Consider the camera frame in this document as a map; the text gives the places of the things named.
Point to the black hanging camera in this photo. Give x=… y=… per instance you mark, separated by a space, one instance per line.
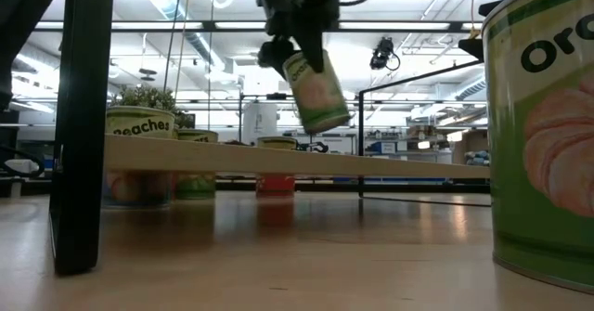
x=383 y=53

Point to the peaches label tin can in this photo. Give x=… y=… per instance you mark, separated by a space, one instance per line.
x=139 y=123

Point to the blue grey rolled bundles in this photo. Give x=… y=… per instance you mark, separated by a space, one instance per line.
x=478 y=159

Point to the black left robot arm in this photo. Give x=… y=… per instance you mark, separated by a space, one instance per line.
x=18 y=18

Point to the black round ceiling lamp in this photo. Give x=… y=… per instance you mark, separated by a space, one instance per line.
x=147 y=71

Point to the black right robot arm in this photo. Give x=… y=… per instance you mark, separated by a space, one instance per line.
x=471 y=50

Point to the black overhead crossbar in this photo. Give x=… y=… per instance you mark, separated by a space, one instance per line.
x=209 y=25

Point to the black background device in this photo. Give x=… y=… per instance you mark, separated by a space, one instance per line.
x=313 y=147

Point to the potted green plant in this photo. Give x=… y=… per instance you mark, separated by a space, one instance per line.
x=139 y=96

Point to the blue white box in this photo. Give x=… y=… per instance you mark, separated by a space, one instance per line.
x=384 y=147

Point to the white cylindrical tank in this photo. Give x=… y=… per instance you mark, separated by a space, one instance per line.
x=260 y=120

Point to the green label tin can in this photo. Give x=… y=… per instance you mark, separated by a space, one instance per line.
x=195 y=185

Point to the wooden shelf black legs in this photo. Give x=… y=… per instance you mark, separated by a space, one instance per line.
x=278 y=160

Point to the red label tin can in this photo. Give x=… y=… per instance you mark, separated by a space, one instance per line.
x=275 y=185

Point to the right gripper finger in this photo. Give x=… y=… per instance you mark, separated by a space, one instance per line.
x=312 y=46
x=274 y=53

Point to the oranges label tin can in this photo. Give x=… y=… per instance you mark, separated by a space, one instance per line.
x=320 y=97
x=538 y=139

